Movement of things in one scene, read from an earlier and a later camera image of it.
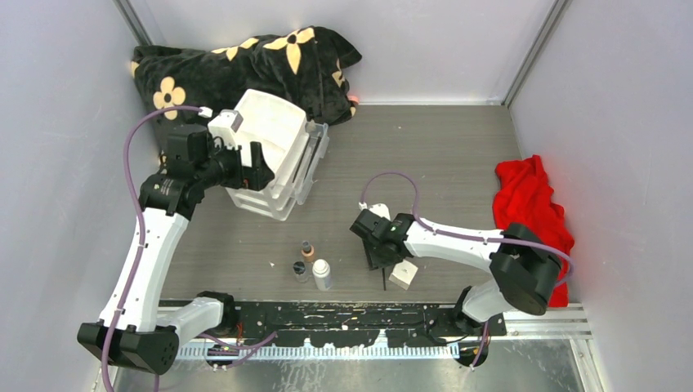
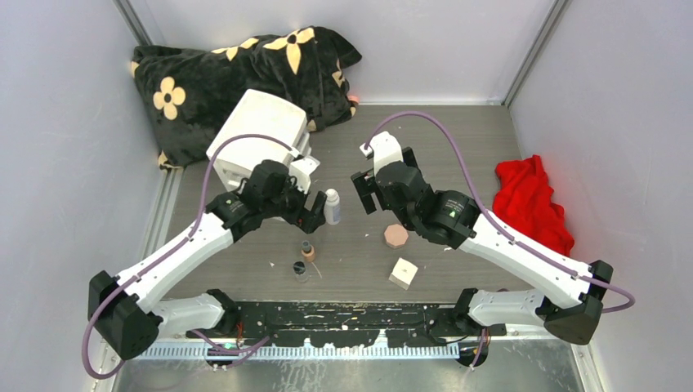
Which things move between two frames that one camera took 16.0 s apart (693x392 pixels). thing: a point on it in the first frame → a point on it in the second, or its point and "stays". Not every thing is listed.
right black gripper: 376,261 → 365,185
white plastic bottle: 321,271 → 333,207
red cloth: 523,195 stays
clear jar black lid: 301,273 stays
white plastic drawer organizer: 280,128 stays
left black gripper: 253,177 → 310,220
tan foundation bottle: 307,251 stays
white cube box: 403,273 stays
